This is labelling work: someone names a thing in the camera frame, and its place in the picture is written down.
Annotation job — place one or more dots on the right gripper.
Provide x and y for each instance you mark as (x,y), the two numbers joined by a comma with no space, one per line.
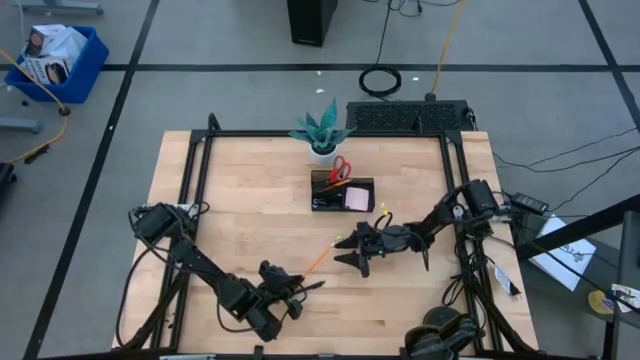
(390,240)

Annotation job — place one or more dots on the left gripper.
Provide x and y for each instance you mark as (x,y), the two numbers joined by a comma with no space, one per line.
(275,282)

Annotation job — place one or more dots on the black pen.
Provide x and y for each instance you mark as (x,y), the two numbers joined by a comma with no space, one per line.
(315,286)

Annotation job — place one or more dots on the pink sticky note pad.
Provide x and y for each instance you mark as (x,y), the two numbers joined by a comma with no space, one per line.
(357,198)

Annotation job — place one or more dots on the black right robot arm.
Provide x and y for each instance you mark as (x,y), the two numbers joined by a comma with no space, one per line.
(440,222)

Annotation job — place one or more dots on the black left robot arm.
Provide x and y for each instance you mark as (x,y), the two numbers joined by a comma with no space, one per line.
(200,262)

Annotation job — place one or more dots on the black mesh desk organizer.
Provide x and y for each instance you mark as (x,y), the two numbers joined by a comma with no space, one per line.
(320,180)

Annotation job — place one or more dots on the white round plant pot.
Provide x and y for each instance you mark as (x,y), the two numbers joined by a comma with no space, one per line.
(322,159)

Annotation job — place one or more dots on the green snake plant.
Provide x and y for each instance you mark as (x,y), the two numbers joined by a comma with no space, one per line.
(322,132)

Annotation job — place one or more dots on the black perforated computer case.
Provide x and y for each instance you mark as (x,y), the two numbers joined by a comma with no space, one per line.
(405,116)

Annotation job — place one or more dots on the black power adapter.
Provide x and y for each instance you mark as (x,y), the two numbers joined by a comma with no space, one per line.
(530,202)

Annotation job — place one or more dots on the white paper sheet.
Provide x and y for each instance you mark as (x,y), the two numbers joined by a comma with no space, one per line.
(565,260)

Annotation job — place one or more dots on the black gantry beam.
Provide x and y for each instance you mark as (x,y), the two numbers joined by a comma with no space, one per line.
(575,231)

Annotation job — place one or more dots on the black computer tower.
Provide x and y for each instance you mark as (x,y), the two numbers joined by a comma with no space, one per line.
(311,22)

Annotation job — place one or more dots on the yellow round disc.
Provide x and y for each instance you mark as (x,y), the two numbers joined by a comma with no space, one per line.
(597,302)

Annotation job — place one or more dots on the white printed card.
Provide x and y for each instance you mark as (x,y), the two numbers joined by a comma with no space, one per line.
(625,295)

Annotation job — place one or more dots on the blue plastic bin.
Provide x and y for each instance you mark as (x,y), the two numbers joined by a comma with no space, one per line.
(85,75)

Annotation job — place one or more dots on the grey metal furniture base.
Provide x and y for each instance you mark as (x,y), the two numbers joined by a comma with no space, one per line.
(20,125)
(60,7)

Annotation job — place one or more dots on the white cardboard box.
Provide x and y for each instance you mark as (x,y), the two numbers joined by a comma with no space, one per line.
(40,70)
(60,42)

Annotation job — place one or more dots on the black metal table frame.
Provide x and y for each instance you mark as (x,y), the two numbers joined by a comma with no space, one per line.
(250,133)

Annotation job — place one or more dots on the dark metal post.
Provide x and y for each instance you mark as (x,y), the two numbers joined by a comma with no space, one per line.
(630,260)

